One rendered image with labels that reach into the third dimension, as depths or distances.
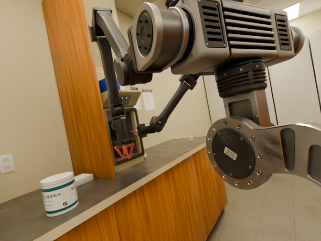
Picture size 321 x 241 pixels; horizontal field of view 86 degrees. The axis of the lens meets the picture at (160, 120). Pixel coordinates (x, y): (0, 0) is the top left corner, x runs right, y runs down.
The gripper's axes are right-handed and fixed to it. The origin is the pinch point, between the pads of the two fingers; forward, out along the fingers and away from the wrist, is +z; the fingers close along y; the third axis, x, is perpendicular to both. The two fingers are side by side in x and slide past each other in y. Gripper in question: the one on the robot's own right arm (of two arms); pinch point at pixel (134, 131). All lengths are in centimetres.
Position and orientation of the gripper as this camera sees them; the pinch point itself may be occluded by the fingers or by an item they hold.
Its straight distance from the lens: 135.3
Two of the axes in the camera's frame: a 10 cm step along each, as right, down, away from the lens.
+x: -5.8, 1.2, -8.0
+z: -7.9, 1.4, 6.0
